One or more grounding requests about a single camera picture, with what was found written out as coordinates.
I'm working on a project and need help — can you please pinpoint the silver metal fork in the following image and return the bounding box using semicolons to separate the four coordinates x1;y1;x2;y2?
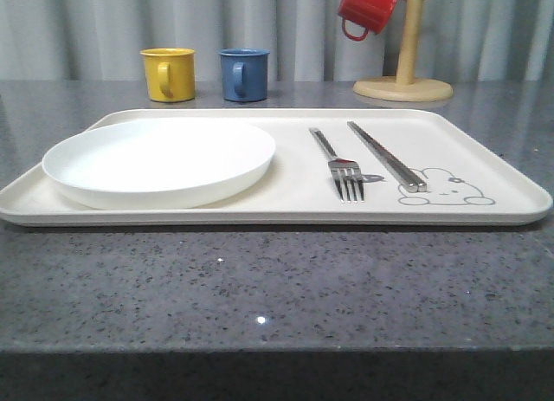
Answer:
309;127;364;203

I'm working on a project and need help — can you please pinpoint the white round plate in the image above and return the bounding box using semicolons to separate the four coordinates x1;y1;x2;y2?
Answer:
42;118;276;210

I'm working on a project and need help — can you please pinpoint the blue enamel mug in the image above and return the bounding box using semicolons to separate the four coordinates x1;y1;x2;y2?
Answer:
219;49;270;102

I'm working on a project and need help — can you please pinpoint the yellow enamel mug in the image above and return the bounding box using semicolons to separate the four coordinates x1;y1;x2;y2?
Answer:
140;48;196;103

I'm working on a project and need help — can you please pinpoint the wooden mug tree stand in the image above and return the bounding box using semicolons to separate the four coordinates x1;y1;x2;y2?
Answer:
353;0;453;102

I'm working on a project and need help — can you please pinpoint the cream rabbit serving tray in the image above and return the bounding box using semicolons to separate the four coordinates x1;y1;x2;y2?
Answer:
1;108;552;226

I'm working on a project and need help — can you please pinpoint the red enamel mug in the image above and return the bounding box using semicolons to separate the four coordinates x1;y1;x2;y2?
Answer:
338;0;398;42

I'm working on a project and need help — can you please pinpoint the grey pleated curtain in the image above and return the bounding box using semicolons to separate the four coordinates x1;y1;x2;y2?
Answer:
1;0;553;83

